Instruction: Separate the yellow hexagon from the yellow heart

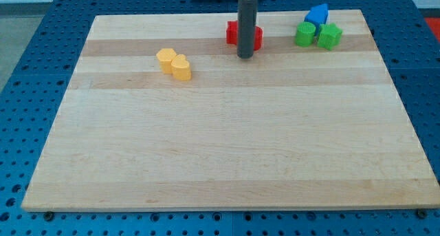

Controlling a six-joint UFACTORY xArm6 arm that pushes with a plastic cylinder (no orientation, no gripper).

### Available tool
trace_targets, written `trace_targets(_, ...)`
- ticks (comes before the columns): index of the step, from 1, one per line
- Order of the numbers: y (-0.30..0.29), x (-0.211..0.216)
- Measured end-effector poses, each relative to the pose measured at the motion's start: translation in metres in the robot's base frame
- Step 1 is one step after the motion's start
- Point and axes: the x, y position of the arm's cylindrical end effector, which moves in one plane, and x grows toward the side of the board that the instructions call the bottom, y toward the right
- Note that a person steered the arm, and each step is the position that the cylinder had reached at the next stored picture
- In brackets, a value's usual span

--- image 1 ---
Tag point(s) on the yellow heart block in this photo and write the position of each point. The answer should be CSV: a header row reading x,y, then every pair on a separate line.
x,y
180,68

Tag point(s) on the yellow hexagon block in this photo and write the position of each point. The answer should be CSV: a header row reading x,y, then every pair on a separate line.
x,y
165,57

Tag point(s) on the wooden board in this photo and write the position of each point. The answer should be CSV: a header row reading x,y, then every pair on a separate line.
x,y
293,128

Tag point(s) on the red block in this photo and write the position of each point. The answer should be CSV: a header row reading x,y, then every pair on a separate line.
x,y
232,35

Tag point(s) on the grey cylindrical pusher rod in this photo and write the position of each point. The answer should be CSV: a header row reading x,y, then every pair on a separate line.
x,y
247,12

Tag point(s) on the green cylinder block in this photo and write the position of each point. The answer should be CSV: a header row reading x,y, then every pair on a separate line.
x,y
305,33

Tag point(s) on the green star block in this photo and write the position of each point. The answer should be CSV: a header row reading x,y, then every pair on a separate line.
x,y
329,36

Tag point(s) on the blue pentagon block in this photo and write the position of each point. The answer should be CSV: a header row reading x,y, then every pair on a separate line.
x,y
318,16

